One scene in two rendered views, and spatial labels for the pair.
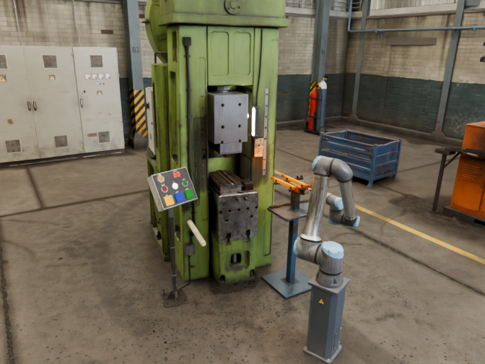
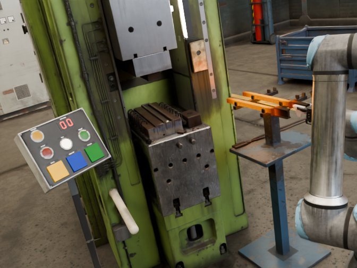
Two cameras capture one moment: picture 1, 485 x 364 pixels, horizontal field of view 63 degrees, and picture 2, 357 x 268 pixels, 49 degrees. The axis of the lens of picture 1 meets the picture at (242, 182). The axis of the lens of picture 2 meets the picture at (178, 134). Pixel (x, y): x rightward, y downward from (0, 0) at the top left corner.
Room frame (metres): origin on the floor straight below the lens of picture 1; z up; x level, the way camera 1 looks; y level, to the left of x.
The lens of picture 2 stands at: (1.29, -0.08, 1.69)
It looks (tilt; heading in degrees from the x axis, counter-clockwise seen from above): 21 degrees down; 3
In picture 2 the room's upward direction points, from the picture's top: 11 degrees counter-clockwise
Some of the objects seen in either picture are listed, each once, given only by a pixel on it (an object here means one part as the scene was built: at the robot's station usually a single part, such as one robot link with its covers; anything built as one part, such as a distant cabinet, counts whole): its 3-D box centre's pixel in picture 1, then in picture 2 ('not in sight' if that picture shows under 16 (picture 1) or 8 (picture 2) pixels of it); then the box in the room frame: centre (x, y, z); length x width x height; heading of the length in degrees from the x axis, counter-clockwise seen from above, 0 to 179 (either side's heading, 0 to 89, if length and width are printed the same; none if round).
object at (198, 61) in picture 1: (188, 159); (92, 95); (3.50, 0.51, 1.15); 0.44 x 0.26 x 2.30; 22
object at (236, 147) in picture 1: (223, 142); (140, 59); (3.47, 0.18, 1.32); 0.42 x 0.20 x 0.10; 22
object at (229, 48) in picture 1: (222, 55); not in sight; (3.62, 0.20, 2.06); 0.44 x 0.41 x 0.47; 22
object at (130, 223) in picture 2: (196, 232); (122, 210); (3.06, 0.39, 0.62); 0.44 x 0.05 x 0.05; 22
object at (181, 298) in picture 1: (174, 294); not in sight; (2.99, 0.59, 0.05); 0.22 x 0.22 x 0.09; 22
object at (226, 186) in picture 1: (223, 180); (153, 118); (3.47, 0.18, 0.96); 0.42 x 0.20 x 0.09; 22
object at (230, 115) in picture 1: (227, 115); (138, 12); (3.48, 0.14, 1.56); 0.42 x 0.39 x 0.40; 22
